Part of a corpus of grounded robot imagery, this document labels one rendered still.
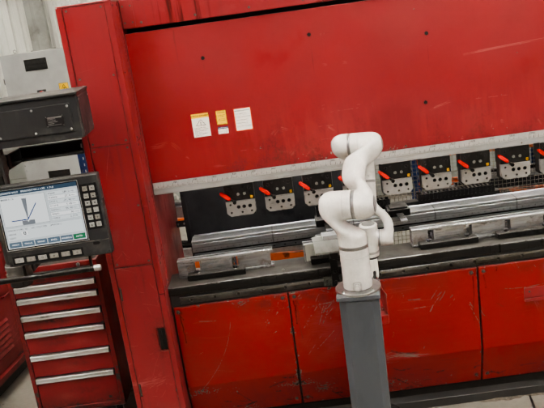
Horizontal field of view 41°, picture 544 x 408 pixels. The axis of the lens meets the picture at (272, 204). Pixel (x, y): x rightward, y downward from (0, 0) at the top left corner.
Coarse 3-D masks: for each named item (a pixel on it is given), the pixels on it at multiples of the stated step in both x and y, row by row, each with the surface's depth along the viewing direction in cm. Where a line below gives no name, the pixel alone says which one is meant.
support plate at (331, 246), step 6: (312, 240) 373; (318, 240) 372; (324, 240) 371; (330, 240) 369; (336, 240) 368; (318, 246) 363; (324, 246) 362; (330, 246) 361; (336, 246) 360; (318, 252) 355; (324, 252) 354; (330, 252) 354; (336, 252) 354
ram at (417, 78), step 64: (384, 0) 347; (448, 0) 347; (512, 0) 348; (192, 64) 353; (256, 64) 353; (320, 64) 354; (384, 64) 355; (448, 64) 355; (512, 64) 356; (192, 128) 361; (256, 128) 361; (320, 128) 362; (384, 128) 363; (448, 128) 363; (512, 128) 364
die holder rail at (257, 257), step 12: (228, 252) 384; (240, 252) 381; (252, 252) 379; (264, 252) 379; (180, 264) 380; (192, 264) 380; (204, 264) 380; (216, 264) 381; (228, 264) 381; (240, 264) 381; (252, 264) 381; (264, 264) 381; (180, 276) 382
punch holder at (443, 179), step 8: (424, 160) 367; (432, 160) 367; (440, 160) 367; (448, 160) 367; (432, 168) 368; (440, 168) 368; (424, 176) 369; (440, 176) 369; (448, 176) 369; (424, 184) 370; (432, 184) 370; (440, 184) 370; (448, 184) 370
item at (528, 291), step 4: (524, 288) 374; (528, 288) 374; (532, 288) 374; (536, 288) 374; (540, 288) 374; (524, 292) 375; (528, 292) 375; (532, 292) 375; (536, 292) 375; (540, 292) 375; (524, 296) 376; (528, 296) 375; (532, 296) 375; (536, 296) 375; (540, 296) 376; (528, 300) 374; (532, 300) 374
